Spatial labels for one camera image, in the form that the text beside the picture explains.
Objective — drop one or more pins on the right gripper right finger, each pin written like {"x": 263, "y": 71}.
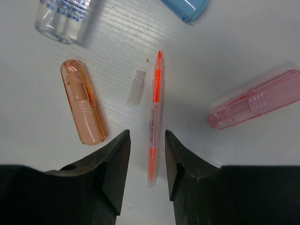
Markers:
{"x": 203, "y": 194}

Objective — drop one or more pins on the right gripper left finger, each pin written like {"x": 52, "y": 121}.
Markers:
{"x": 86, "y": 192}

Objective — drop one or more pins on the orange highlighter pen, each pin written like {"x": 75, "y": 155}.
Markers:
{"x": 155, "y": 118}

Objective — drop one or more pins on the orange plastic case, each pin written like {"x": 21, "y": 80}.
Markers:
{"x": 83, "y": 103}

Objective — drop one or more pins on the clear pen cap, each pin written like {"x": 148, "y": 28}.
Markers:
{"x": 136, "y": 88}

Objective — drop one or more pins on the pink plastic case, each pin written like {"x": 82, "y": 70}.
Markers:
{"x": 273, "y": 94}

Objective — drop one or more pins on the clear spray bottle blue cap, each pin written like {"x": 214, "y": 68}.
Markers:
{"x": 66, "y": 21}

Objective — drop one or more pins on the blue plastic case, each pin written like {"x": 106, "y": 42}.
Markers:
{"x": 186, "y": 10}

